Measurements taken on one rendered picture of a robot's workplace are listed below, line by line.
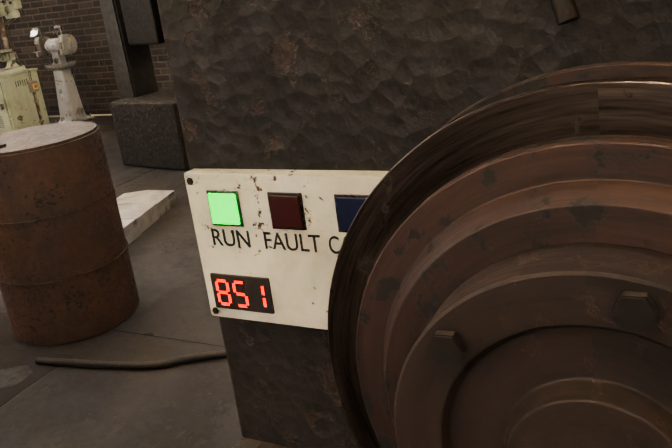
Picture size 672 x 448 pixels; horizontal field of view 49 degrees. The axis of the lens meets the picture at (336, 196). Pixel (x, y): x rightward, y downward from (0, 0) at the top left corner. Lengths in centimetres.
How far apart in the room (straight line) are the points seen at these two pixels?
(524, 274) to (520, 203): 6
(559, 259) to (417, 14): 30
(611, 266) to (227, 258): 50
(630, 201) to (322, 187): 36
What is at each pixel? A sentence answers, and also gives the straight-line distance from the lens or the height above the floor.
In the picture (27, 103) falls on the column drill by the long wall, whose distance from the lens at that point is 872.
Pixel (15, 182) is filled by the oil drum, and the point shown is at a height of 75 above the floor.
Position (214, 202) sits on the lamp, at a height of 121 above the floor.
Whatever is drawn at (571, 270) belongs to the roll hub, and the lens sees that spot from 46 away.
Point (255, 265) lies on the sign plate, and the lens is 83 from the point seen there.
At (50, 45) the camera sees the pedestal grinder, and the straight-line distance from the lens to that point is 921.
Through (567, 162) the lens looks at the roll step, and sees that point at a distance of 50.
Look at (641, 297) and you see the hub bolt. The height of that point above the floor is 125.
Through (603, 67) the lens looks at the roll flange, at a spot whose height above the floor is 135.
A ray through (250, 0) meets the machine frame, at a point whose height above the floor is 142.
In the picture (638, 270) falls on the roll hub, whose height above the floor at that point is 125.
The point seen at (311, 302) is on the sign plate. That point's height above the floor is 109.
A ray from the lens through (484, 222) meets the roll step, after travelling 51.
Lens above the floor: 145
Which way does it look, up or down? 18 degrees down
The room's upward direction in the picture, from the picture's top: 8 degrees counter-clockwise
